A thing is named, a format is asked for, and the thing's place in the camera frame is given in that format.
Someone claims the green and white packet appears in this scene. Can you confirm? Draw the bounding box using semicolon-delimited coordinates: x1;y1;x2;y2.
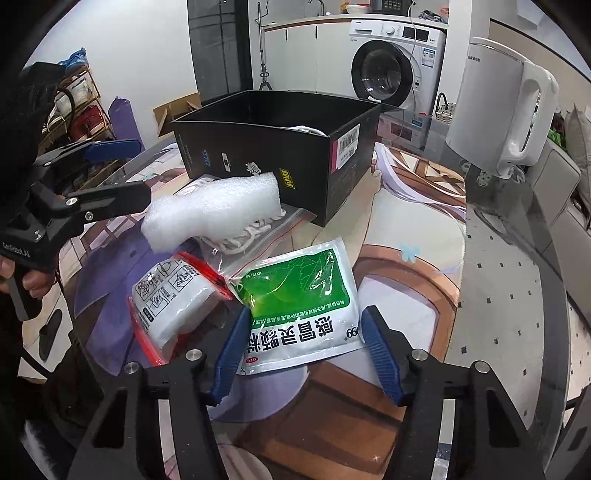
228;237;362;377

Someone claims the white kitchen cabinet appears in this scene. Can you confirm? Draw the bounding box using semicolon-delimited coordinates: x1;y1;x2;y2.
261;16;352;93

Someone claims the mop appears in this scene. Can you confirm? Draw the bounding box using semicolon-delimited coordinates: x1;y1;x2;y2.
256;0;273;93

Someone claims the printed instruction bag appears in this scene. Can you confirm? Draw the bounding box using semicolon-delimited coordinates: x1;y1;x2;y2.
128;251;236;367

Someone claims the brown cardboard box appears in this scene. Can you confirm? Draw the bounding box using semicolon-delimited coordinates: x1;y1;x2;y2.
153;91;202;138

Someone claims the bagged cream rope coil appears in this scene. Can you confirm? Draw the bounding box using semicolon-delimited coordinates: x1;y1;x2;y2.
185;178;319;278

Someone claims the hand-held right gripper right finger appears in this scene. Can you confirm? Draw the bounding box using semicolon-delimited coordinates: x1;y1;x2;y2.
360;305;536;480

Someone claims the wicker basket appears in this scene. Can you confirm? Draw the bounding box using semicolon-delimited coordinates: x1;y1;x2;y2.
434;92;458;123

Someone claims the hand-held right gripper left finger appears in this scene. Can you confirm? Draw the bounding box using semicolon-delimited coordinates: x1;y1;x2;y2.
76;305;254;480

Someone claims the wooden shelf rack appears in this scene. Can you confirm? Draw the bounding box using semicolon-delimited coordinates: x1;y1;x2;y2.
41;46;116;144

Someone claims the black cardboard box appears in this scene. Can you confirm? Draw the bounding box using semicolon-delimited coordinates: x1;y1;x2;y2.
170;90;383;228

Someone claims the purple cloth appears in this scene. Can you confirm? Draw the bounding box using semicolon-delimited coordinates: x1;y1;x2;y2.
108;96;134;148

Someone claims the white washing machine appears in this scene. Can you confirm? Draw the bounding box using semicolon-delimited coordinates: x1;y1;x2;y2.
348;18;448;114

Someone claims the white electric kettle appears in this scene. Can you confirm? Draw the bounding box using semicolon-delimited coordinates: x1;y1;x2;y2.
444;37;560;180

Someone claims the person's left hand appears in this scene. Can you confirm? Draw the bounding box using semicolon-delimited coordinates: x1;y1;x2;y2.
0;256;58;301

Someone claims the grey sofa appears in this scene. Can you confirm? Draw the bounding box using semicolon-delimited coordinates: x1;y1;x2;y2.
531;106;591;232

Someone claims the white foam block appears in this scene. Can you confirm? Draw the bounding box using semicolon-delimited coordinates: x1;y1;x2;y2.
141;173;284;254

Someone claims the black framed glass door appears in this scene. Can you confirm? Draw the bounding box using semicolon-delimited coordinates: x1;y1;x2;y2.
187;0;254;107

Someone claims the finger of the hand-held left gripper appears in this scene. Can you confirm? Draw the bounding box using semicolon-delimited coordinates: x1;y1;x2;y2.
31;138;143;169
44;181;153;227

